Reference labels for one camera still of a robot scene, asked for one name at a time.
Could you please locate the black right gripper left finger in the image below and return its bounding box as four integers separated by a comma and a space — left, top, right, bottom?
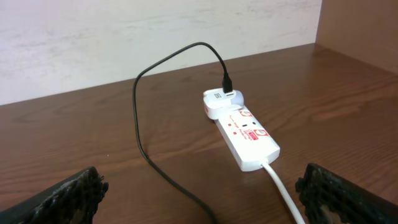
1, 167, 109, 224

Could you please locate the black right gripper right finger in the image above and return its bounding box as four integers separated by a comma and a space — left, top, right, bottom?
295, 163, 397, 224

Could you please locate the black USB charging cable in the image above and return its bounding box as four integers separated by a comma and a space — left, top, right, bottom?
132, 42, 234, 224

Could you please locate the white USB charger adapter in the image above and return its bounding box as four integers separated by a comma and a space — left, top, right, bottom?
203, 88, 244, 120

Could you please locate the white power strip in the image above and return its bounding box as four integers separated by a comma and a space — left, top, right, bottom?
216, 107, 280, 172

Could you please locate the white power strip cord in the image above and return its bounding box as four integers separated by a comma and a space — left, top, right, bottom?
260, 161, 307, 224

